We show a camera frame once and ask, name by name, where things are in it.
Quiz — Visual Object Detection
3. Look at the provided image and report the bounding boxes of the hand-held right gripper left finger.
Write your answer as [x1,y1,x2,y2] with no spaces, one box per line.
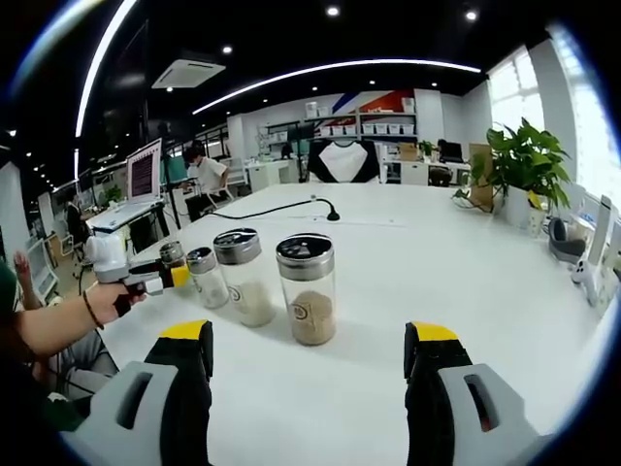
[60,318,214,466]

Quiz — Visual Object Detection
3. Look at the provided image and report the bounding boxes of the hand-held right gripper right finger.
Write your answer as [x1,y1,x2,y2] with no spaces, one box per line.
[404,319,542,466]

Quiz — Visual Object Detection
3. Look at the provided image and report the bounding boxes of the small glass seasoning bottle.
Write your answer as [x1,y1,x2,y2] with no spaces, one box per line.
[158,241,189,291]
[186,246,230,311]

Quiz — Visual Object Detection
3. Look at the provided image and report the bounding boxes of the tall seasoning bottle pale powder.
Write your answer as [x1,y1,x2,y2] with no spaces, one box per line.
[212,227,278,328]

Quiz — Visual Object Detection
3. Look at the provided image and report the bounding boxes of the tall seasoning bottle brown powder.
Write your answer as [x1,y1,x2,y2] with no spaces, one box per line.
[275,232,337,347]

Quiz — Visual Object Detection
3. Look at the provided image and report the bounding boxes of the tall white thermos bottle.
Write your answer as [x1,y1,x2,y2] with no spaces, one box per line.
[588,195,613,266]

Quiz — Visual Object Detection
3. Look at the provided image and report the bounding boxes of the person's left hand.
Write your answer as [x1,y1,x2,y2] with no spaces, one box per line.
[89,281,147,325]

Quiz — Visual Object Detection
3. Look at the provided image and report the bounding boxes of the white open laptop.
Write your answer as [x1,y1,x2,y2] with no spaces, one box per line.
[86,138,165,232]

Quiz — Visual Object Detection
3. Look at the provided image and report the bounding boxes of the white mesh office chair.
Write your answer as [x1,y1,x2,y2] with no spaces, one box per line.
[227,155,248,188]

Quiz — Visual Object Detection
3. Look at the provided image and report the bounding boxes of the white low cabinet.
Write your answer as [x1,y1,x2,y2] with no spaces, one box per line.
[246,159,292,191]

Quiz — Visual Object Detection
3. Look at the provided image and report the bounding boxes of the ceiling air conditioner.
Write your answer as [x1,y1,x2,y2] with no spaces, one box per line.
[150,58,227,91]

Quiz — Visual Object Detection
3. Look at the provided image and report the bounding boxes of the long ceiling light strip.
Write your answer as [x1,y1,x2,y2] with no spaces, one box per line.
[75,0,140,139]
[192,58,482,117]

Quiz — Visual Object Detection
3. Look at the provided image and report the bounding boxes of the white handheld device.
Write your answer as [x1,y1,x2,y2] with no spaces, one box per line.
[571,259,601,305]

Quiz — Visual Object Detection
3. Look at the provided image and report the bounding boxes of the grey headphones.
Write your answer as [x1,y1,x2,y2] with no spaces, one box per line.
[547,216,586,263]

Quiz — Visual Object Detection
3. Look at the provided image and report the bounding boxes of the black and white raglan shirt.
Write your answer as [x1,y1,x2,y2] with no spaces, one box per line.
[306,139,380,184]

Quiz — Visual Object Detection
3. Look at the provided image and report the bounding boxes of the small white patterned pot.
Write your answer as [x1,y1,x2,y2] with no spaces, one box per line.
[528,191,548,237]

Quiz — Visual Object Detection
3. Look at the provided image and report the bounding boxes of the brown cardboard box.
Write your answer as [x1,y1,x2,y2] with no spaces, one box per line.
[468,143,495,209]

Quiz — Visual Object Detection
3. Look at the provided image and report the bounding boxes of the shelf with white bins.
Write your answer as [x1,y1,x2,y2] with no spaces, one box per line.
[259,99,418,140]

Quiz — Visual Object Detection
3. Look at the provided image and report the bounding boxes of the potted green plant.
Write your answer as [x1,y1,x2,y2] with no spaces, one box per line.
[453,116,573,229]

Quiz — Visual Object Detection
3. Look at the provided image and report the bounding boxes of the large bright window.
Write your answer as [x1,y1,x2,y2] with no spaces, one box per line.
[486,46,543,142]
[547,23,621,210]

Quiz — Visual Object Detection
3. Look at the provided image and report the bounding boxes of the dark cord bracelet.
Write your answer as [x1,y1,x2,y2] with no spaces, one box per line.
[81,289,106,331]

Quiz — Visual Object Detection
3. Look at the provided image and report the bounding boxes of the black power cable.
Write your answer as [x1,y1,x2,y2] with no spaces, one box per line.
[208,197,341,222]

